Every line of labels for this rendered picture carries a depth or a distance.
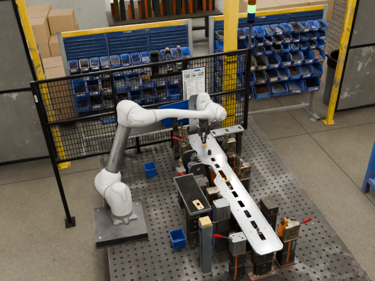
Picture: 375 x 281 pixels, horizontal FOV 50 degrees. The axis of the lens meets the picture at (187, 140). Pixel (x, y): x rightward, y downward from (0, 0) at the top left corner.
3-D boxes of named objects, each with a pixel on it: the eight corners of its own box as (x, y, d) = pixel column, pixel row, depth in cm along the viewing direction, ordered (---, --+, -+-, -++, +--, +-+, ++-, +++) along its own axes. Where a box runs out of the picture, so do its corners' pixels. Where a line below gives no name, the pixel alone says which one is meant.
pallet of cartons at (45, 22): (83, 84, 668) (71, 22, 610) (33, 90, 657) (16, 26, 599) (85, 57, 766) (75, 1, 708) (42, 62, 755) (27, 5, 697)
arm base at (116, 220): (115, 229, 287) (114, 224, 284) (107, 211, 304) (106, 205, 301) (139, 222, 293) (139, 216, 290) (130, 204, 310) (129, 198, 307)
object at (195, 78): (206, 97, 370) (205, 66, 353) (182, 101, 365) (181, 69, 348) (205, 96, 372) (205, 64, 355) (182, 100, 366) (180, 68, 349)
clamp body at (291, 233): (298, 264, 265) (305, 225, 245) (278, 270, 261) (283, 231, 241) (289, 252, 273) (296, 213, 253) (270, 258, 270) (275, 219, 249)
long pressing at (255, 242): (289, 247, 240) (289, 246, 239) (255, 257, 234) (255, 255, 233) (209, 131, 350) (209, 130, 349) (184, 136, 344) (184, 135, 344)
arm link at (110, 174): (101, 202, 296) (88, 187, 310) (119, 200, 307) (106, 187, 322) (129, 105, 275) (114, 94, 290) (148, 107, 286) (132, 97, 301)
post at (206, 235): (213, 274, 260) (213, 225, 236) (202, 276, 259) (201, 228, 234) (208, 265, 266) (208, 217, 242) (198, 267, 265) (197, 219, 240)
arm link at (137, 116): (156, 110, 276) (145, 103, 285) (133, 115, 265) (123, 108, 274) (155, 127, 282) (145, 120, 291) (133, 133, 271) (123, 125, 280)
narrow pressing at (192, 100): (201, 128, 352) (201, 93, 334) (189, 130, 350) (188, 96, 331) (201, 127, 353) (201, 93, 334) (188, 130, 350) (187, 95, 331)
